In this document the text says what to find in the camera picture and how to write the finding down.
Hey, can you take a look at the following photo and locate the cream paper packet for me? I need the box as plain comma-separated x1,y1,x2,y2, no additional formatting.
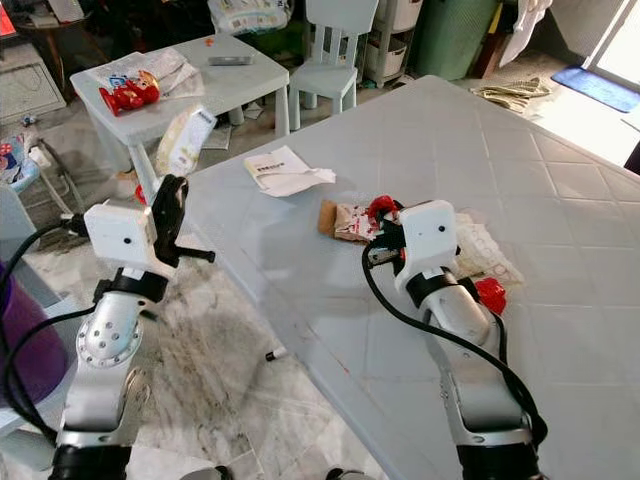
154,104,220,183

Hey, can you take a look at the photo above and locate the purple rubbish bin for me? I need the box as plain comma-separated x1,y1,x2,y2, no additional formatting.
0,264,72,408

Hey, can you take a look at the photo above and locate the green plastic bin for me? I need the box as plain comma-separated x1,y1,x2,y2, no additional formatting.
409,0,502,82

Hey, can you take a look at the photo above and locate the red plastic bowl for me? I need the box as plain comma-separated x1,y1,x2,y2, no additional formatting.
134,179,162,205

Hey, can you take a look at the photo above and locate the white red printed snack packet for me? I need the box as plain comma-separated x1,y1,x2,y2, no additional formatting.
316,197,382,245

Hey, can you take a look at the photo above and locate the clear plastic wrapper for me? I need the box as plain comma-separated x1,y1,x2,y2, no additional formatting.
454,209,527,292

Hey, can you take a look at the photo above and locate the white paper booklet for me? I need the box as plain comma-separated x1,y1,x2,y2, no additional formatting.
242,144,337,199

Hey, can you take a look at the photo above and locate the red toy figure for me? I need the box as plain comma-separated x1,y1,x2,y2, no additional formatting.
99,69,162,117

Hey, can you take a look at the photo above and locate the small red wrapper piece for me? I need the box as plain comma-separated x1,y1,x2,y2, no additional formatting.
472,274,510,315

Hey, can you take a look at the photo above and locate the small white plastic table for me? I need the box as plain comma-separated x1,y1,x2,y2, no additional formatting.
69,34,292,203

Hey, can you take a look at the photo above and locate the white plastic bag with papers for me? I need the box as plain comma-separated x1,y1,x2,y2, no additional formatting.
94,47,207,100

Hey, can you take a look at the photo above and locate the grey remote control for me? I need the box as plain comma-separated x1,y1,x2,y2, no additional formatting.
209,53,255,68

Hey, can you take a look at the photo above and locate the baby bouncer seat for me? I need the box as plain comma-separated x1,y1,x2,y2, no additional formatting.
0,128,92,238

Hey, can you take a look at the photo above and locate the white plastic child chair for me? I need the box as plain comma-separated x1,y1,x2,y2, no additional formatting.
287,0,380,128

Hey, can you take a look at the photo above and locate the pale blue plastic stool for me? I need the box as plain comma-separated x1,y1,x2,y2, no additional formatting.
0,188,73,441

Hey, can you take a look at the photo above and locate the white plastic drawer unit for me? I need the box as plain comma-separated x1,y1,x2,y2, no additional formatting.
362,0,422,87

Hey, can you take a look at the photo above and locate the white boxy appliance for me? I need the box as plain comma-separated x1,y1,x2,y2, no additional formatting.
0,41,67,125

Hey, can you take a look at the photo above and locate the beige cloth rag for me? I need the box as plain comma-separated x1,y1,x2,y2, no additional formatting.
472,76,554,112

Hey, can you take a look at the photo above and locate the white diaper package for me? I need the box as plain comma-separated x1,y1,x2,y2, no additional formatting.
207,0,297,37

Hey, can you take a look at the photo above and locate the round wooden side table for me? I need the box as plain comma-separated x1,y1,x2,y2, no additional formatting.
12,8,83,73

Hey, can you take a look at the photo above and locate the white hanging cloth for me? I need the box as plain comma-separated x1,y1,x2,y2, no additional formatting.
499,0,557,67

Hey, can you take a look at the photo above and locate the blue floor mat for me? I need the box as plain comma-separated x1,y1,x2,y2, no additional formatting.
549,64,640,114

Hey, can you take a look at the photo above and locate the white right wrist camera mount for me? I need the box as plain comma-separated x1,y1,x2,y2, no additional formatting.
389,199,462,303

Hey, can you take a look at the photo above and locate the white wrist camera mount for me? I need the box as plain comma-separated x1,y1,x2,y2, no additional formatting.
389,199,462,303
81,199,177,283

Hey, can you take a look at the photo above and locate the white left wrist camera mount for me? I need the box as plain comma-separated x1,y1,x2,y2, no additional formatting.
81,199,177,283

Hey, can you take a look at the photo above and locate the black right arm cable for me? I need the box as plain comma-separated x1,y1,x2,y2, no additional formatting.
361,238,551,446

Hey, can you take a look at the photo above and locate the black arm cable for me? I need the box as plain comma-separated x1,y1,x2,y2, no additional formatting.
361,238,551,446
0,220,103,443

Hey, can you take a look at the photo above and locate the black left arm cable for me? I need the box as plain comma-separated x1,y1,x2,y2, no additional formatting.
0,220,103,443

